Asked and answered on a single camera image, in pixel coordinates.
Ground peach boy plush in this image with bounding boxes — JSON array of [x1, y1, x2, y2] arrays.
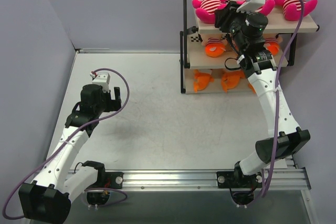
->
[[231, 40, 240, 55], [202, 34, 228, 58], [265, 36, 283, 56]]

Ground orange shark plush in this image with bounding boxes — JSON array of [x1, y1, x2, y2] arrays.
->
[[193, 69, 214, 93], [221, 70, 245, 93], [248, 83, 256, 94]]

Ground orange shark plush back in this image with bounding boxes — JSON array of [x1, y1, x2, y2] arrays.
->
[[193, 69, 214, 93]]

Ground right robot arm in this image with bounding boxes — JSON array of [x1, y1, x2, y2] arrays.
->
[[215, 1, 310, 187]]

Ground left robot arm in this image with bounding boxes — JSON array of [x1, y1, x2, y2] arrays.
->
[[18, 84, 122, 223]]

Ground cream black three-tier shelf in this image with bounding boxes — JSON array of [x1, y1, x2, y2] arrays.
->
[[180, 0, 320, 94]]

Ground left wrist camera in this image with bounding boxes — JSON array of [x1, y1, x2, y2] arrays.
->
[[90, 71, 110, 93]]

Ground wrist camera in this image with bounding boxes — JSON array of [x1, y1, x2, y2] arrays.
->
[[236, 0, 266, 13], [90, 71, 110, 93]]

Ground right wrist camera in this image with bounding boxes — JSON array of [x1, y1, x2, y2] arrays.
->
[[236, 0, 266, 13]]

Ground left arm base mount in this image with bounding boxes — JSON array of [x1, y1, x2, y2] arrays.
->
[[103, 172, 124, 189]]

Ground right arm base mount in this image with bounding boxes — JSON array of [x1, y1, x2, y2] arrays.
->
[[216, 171, 262, 190]]

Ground aluminium front rail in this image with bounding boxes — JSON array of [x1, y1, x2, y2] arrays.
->
[[31, 170, 312, 192]]

